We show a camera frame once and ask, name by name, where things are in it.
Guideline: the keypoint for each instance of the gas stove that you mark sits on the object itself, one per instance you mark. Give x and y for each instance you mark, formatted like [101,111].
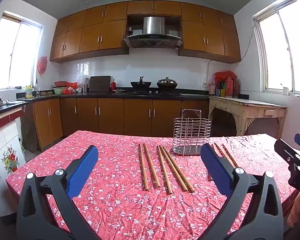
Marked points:
[152,92]

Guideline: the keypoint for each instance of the red basin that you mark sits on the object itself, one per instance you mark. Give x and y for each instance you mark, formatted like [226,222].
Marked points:
[60,83]

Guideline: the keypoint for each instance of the red floral tablecloth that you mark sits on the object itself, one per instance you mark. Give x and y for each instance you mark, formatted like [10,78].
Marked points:
[125,212]

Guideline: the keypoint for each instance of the green and yellow boxes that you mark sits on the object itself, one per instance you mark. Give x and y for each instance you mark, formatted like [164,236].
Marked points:
[220,90]

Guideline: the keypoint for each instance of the dark cutting board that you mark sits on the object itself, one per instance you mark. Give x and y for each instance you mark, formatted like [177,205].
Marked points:
[99,83]

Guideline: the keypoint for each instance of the steel range hood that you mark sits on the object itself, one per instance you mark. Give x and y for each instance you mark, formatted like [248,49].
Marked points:
[153,33]

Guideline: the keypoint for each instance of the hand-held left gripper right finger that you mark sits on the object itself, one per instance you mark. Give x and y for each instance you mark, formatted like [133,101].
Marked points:
[215,166]

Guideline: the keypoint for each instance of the jar with red label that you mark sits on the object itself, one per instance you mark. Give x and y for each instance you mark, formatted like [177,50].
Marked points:
[212,89]

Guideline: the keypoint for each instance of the yellow detergent bottle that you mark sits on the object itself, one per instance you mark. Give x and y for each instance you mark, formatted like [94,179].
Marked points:
[28,92]

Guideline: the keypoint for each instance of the sink faucet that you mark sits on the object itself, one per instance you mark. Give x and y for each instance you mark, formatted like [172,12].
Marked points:
[36,86]

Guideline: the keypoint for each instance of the clear plastic bag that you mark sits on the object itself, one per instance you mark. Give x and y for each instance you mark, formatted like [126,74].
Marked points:
[82,80]

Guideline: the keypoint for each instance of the white cup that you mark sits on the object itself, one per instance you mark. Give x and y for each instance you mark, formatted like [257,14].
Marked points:
[285,91]

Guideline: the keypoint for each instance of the window with white frame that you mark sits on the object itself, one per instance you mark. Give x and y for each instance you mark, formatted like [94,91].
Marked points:
[287,50]

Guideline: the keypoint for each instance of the window with grey frame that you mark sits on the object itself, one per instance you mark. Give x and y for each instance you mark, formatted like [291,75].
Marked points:
[17,55]

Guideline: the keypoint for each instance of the wooden wall cabinets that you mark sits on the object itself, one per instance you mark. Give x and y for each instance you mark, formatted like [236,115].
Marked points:
[90,35]

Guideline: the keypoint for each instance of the red bag on wall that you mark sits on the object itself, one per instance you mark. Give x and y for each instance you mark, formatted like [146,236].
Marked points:
[42,65]

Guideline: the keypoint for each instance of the dark brown bottle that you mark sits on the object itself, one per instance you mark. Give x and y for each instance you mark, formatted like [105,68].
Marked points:
[236,88]

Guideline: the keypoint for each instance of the wooden base cabinets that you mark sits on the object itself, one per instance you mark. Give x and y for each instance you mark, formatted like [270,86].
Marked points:
[110,117]

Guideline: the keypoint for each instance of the black pot with lid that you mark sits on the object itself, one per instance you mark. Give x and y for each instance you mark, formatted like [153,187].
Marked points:
[167,83]

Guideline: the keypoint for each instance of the steel cup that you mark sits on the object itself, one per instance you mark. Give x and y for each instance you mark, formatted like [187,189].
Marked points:
[85,88]

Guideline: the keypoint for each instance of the small red bottle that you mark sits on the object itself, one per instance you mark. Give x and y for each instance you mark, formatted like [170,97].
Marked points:
[113,85]

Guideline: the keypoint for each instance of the green basin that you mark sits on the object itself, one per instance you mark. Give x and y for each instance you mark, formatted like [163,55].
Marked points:
[59,90]

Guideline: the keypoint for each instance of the tiled counter with flower tile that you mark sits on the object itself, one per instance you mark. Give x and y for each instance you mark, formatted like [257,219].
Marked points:
[2,140]

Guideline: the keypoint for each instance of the large red plastic bag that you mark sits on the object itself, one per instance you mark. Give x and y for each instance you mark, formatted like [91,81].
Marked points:
[225,75]

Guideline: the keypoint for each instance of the black kitchen countertop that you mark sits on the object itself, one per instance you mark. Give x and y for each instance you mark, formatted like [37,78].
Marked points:
[102,94]

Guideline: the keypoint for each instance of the cream side table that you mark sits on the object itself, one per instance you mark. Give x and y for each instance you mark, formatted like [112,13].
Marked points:
[247,105]

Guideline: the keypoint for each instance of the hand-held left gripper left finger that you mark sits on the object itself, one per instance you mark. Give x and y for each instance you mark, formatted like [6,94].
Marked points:
[83,166]

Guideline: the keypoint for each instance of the small plate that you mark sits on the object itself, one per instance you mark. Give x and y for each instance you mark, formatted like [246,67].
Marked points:
[118,91]

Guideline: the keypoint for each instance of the tall red bottle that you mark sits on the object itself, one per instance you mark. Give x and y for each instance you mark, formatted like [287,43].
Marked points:
[229,87]

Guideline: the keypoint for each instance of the black wok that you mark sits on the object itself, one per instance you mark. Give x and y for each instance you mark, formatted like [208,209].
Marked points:
[140,83]

